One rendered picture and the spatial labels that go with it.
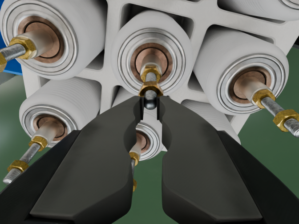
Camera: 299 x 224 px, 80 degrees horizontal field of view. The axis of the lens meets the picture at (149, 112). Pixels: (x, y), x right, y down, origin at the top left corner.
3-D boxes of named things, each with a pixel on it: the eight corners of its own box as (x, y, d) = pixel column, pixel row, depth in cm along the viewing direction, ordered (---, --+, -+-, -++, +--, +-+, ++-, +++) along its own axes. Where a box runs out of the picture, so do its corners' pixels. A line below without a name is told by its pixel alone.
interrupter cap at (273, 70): (286, 43, 19) (290, 45, 18) (279, 104, 23) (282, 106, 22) (212, 62, 20) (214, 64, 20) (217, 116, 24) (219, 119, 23)
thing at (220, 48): (233, 16, 33) (300, 31, 18) (234, 65, 38) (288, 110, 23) (181, 30, 35) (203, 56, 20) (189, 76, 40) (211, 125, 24)
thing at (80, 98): (66, 90, 42) (17, 142, 27) (70, 50, 37) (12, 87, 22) (107, 102, 44) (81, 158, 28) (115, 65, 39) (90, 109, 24)
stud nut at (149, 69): (138, 70, 17) (137, 74, 17) (152, 61, 17) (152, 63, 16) (149, 86, 18) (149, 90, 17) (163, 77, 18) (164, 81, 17)
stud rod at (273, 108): (259, 85, 20) (309, 127, 13) (259, 93, 20) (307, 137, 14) (249, 87, 20) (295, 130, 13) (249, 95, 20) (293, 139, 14)
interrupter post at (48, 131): (43, 130, 26) (30, 146, 23) (43, 117, 25) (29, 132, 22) (60, 134, 26) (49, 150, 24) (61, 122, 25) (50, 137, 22)
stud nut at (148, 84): (134, 87, 14) (133, 91, 13) (152, 75, 14) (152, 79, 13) (148, 105, 15) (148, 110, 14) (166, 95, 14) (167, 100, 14)
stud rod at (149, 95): (144, 67, 19) (140, 102, 12) (152, 62, 18) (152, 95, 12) (149, 75, 19) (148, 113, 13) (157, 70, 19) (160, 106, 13)
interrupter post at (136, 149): (127, 146, 27) (124, 163, 25) (125, 134, 26) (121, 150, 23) (143, 146, 27) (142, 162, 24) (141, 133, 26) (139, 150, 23)
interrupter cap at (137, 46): (122, 94, 23) (121, 97, 22) (113, 28, 19) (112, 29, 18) (183, 92, 22) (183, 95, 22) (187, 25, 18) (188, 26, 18)
